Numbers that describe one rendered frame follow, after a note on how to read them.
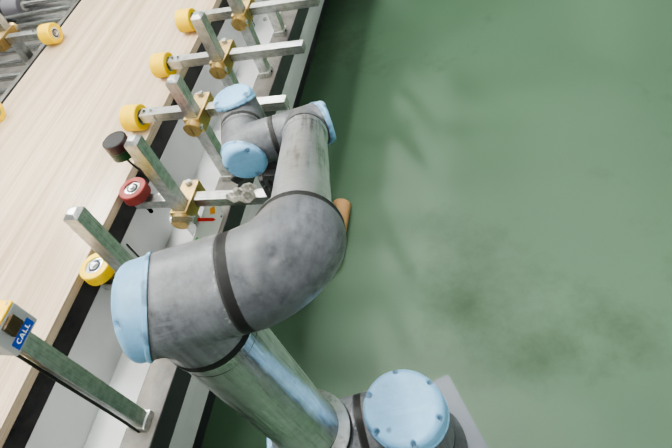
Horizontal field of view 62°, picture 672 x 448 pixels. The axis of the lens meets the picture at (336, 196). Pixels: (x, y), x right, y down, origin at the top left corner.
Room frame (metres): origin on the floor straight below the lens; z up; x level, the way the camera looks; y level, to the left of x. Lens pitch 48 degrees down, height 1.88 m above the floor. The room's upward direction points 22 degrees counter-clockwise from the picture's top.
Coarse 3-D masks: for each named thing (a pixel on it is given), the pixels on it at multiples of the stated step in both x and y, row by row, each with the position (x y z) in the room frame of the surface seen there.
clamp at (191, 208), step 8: (184, 184) 1.18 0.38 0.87; (192, 184) 1.17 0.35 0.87; (200, 184) 1.17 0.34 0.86; (184, 192) 1.15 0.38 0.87; (192, 192) 1.13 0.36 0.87; (192, 200) 1.11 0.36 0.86; (192, 208) 1.10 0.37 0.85; (184, 216) 1.07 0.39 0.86; (176, 224) 1.07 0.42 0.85; (184, 224) 1.06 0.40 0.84
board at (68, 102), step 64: (128, 0) 2.35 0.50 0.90; (192, 0) 2.13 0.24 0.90; (64, 64) 2.03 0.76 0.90; (128, 64) 1.85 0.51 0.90; (0, 128) 1.77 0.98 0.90; (64, 128) 1.62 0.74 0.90; (0, 192) 1.42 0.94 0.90; (64, 192) 1.30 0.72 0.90; (0, 256) 1.15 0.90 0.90; (64, 256) 1.06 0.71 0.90; (64, 320) 0.88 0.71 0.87; (0, 384) 0.75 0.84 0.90
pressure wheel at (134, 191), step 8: (128, 184) 1.23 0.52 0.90; (136, 184) 1.21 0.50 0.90; (144, 184) 1.20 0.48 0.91; (120, 192) 1.20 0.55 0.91; (128, 192) 1.19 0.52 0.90; (136, 192) 1.18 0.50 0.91; (144, 192) 1.18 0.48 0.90; (128, 200) 1.17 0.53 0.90; (136, 200) 1.17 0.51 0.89; (144, 200) 1.17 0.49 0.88
